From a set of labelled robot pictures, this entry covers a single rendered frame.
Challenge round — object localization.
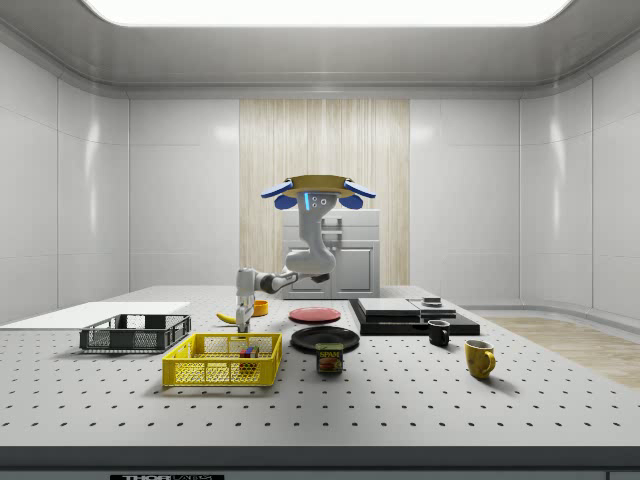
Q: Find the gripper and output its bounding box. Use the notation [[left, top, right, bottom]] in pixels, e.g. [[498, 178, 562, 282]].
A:
[[235, 297, 252, 335]]

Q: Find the puzzle cube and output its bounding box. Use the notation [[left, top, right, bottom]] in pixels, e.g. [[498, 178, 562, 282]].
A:
[[238, 345, 262, 374]]

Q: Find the flat-sided can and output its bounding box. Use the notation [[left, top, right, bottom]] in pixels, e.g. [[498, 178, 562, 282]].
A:
[[314, 342, 346, 375]]

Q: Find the yellow basket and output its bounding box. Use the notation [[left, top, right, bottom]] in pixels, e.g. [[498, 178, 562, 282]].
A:
[[160, 331, 285, 388]]

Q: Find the red plate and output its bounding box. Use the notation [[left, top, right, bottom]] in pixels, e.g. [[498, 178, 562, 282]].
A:
[[287, 305, 343, 324]]

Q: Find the black plate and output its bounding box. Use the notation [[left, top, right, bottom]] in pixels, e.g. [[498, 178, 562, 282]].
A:
[[289, 325, 362, 353]]

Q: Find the dark grey basket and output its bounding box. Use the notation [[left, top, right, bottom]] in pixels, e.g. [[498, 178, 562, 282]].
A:
[[78, 312, 193, 355]]

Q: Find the white cabinet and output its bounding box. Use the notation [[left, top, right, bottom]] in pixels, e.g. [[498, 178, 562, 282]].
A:
[[280, 208, 383, 301]]

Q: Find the drone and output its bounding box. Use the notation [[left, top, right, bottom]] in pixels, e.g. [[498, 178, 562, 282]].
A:
[[258, 174, 378, 212]]

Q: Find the white board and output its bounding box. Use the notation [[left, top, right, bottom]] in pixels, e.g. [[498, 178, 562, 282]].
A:
[[0, 300, 193, 331]]

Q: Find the black mug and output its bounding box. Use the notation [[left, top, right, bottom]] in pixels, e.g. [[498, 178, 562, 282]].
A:
[[427, 318, 452, 348]]

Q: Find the yellow mug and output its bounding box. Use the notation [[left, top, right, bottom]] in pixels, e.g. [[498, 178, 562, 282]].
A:
[[463, 338, 498, 380]]

